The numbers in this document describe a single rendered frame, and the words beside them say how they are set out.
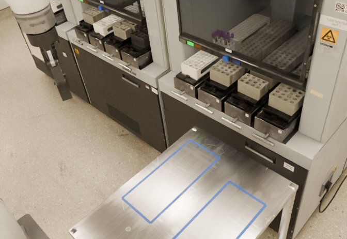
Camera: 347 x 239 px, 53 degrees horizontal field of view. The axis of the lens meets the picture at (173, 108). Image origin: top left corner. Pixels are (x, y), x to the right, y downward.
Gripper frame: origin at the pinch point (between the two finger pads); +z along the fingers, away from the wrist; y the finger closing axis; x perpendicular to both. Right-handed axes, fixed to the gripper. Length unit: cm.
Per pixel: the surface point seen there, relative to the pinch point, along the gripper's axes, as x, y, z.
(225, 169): 41, 23, 36
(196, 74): 56, -29, 34
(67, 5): 17, -136, 31
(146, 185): 14.3, 16.6, 36.4
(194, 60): 59, -37, 32
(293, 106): 77, 13, 31
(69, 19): 16, -140, 42
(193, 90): 53, -26, 40
